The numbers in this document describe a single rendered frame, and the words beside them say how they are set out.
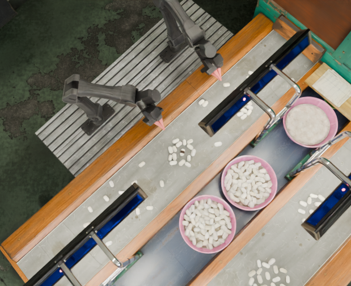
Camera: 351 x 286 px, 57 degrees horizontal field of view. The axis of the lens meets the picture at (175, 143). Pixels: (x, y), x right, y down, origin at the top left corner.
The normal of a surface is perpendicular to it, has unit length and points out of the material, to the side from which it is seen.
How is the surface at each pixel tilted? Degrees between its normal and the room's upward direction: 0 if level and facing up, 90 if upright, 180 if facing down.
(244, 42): 0
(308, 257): 0
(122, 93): 19
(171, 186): 0
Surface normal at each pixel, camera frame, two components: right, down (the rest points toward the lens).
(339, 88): -0.05, -0.25
